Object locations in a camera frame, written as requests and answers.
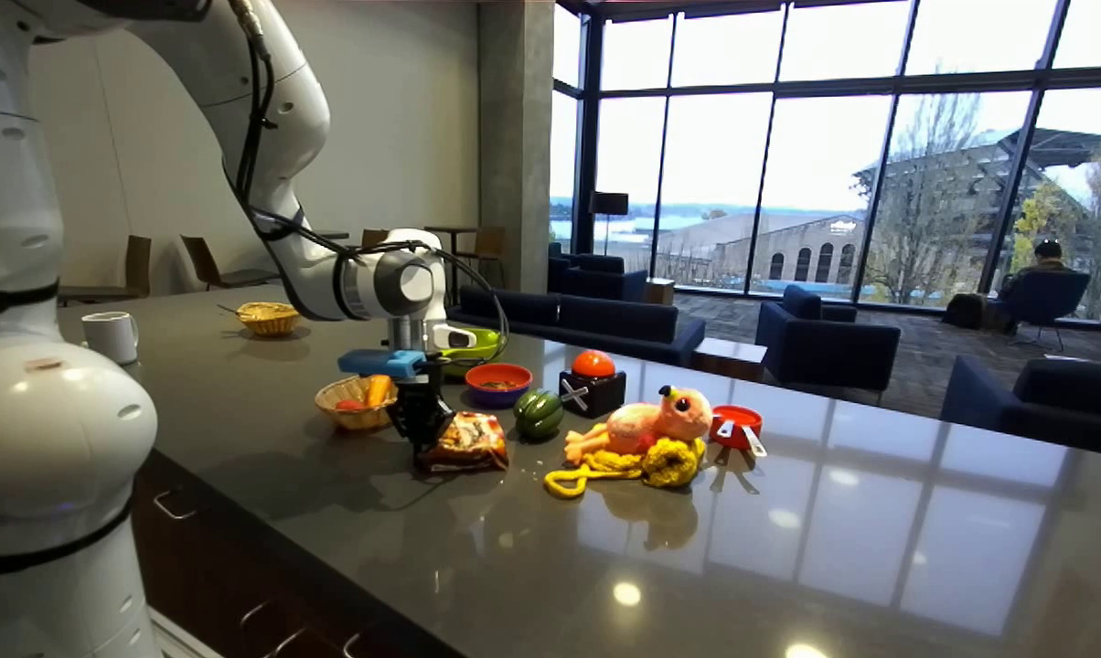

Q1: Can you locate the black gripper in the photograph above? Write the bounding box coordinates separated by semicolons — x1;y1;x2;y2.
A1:
388;361;459;480

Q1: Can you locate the brown instant noodle packet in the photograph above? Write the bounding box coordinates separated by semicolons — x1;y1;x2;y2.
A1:
421;406;516;480

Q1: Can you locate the woven bowl with toy food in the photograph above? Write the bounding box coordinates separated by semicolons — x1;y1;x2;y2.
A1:
312;370;403;434

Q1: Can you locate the red bowl with blue inside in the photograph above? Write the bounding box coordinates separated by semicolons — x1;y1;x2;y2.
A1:
460;357;537;409

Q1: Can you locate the green bowl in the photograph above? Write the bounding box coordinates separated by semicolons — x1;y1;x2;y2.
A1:
433;320;511;380

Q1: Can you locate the green toy melon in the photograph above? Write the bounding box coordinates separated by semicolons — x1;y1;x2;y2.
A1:
511;389;568;446

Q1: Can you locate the black cube holder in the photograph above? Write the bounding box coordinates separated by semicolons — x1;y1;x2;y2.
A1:
555;366;633;419

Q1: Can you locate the orange ball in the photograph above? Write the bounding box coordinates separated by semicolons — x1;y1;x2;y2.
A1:
568;346;622;389

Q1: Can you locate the yellow bowl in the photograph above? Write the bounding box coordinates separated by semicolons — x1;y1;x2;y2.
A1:
232;297;303;345

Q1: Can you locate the long dark blue sofa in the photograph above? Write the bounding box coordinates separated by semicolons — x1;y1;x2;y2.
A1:
453;285;709;370

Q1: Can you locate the peach plush toy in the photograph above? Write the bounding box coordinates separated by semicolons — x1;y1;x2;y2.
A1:
561;380;720;470

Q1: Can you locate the small dark blue sofa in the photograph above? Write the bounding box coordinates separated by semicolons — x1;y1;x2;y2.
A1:
547;249;650;305

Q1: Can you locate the yellow crochet sunflower bag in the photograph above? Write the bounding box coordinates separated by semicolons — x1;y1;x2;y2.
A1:
537;430;712;504

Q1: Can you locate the wooden chair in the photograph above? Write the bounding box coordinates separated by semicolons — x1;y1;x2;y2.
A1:
120;230;159;301
175;230;232;291

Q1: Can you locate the black floor lamp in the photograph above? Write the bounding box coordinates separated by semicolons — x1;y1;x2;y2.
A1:
589;186;636;252

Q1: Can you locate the low side table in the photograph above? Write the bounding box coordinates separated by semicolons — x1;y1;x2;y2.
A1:
693;333;773;385

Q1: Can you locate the concrete column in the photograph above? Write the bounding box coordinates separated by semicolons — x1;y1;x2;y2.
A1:
472;0;561;297

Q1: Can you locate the white cup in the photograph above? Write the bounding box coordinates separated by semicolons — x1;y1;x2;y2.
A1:
77;307;143;370

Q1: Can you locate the dark blue armchair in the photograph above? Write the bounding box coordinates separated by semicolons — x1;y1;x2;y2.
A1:
753;280;903;398

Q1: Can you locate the dark round pouf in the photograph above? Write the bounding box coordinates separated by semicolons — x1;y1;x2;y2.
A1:
942;289;1007;333

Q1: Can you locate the dark blue couch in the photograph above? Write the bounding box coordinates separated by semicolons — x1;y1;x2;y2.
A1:
938;350;1101;461

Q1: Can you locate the seated person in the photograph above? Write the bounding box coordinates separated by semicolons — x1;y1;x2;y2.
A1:
1023;238;1072;279
995;263;1099;333

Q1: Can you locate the blue wrist camera box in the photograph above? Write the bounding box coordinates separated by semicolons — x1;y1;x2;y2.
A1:
334;345;437;389

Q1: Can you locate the silver drawer handle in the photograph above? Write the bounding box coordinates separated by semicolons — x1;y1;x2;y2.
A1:
151;487;201;526
236;592;282;630
265;624;312;658

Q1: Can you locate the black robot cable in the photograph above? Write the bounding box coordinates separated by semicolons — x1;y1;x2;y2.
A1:
228;0;511;341

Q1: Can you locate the black window frame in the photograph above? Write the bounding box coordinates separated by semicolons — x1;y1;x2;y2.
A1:
548;0;1101;330

